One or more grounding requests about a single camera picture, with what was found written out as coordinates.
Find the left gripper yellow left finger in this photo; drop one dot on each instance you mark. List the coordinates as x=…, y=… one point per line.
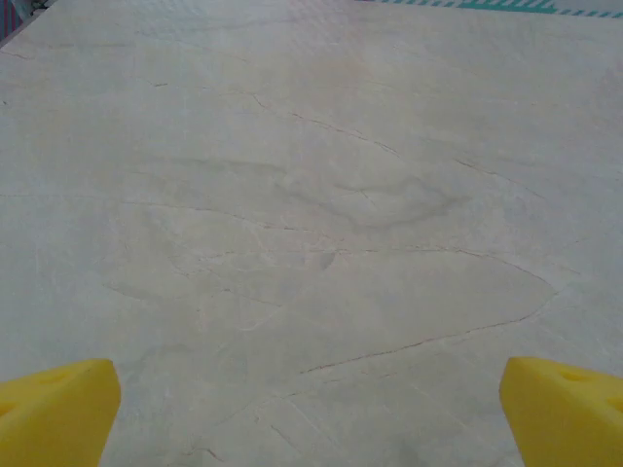
x=53, y=413

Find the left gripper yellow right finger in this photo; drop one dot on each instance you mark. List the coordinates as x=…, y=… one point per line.
x=569, y=418

